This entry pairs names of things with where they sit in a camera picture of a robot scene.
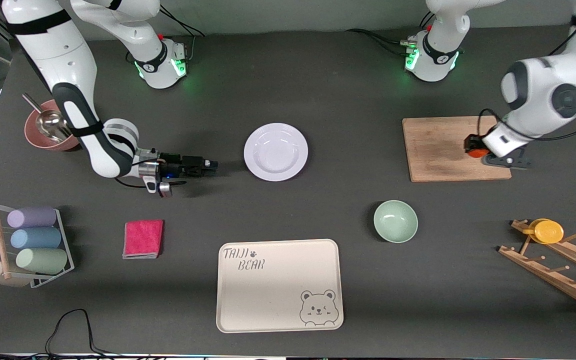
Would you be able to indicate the light green bowl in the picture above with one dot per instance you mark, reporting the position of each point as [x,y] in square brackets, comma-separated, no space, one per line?
[395,221]

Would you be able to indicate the pink folded cloth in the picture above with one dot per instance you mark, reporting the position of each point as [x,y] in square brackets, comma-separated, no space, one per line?
[143,239]

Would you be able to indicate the yellow cup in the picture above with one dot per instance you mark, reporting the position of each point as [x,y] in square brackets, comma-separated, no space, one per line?
[547,231]

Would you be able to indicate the pink bowl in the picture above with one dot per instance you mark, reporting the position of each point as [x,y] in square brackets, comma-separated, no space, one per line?
[38,140]

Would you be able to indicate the wooden rack rod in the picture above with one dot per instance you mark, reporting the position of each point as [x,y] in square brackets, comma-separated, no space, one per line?
[0,235]

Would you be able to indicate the blue cup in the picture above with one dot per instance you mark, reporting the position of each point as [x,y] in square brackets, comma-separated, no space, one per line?
[35,238]

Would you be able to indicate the purple cup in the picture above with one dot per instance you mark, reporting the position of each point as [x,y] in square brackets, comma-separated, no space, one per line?
[32,217]

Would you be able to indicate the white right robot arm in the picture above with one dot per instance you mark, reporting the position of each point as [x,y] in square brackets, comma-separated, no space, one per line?
[58,50]

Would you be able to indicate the wooden peg drying rack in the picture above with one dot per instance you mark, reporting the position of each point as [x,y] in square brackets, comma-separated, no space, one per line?
[558,277]

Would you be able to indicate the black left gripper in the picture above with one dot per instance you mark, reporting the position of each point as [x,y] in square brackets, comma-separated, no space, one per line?
[469,142]

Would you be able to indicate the metal scoop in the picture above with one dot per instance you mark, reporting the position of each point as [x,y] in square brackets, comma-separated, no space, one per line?
[50,122]

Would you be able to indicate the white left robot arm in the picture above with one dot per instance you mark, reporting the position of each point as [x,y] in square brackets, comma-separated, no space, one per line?
[538,85]

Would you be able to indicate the orange fruit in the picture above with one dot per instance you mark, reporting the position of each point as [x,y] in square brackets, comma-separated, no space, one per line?
[477,153]

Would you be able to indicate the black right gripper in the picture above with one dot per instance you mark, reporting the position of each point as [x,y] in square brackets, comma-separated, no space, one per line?
[172,164]

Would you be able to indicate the wooden cutting board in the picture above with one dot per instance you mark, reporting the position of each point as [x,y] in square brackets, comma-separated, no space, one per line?
[438,150]

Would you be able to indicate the green cup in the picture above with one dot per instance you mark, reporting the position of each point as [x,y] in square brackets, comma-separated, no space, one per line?
[42,261]

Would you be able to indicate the white round plate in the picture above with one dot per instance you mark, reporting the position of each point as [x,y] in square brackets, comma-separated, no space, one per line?
[275,152]

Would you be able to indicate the beige bear print tray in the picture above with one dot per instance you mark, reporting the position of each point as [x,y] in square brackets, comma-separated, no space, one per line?
[278,295]

